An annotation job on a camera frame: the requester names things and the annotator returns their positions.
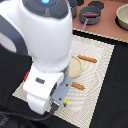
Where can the fork with wooden handle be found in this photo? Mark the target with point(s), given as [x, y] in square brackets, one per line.
[79, 86]

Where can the round wooden plate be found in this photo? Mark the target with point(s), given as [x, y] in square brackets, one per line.
[75, 67]

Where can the pink toy stove top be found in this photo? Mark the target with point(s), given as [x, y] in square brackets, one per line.
[107, 26]

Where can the small grey saucepan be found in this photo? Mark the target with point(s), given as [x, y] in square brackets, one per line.
[89, 20]

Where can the yellow toy banana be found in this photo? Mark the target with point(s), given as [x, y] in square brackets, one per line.
[65, 102]

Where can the red toy tomato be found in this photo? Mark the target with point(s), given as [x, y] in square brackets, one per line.
[26, 75]

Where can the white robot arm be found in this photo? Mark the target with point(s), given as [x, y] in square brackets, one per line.
[41, 29]

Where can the white woven placemat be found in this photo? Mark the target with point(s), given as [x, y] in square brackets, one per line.
[81, 103]

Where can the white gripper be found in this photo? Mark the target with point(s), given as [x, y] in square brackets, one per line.
[41, 88]

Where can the brown toy sausage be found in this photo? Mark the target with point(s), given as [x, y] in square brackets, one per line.
[90, 15]

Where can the knife with wooden handle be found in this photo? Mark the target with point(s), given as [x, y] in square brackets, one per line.
[87, 58]

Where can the large grey pot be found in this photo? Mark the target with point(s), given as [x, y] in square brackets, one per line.
[73, 7]

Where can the white toy sink bowl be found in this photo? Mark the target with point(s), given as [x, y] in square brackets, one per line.
[122, 15]

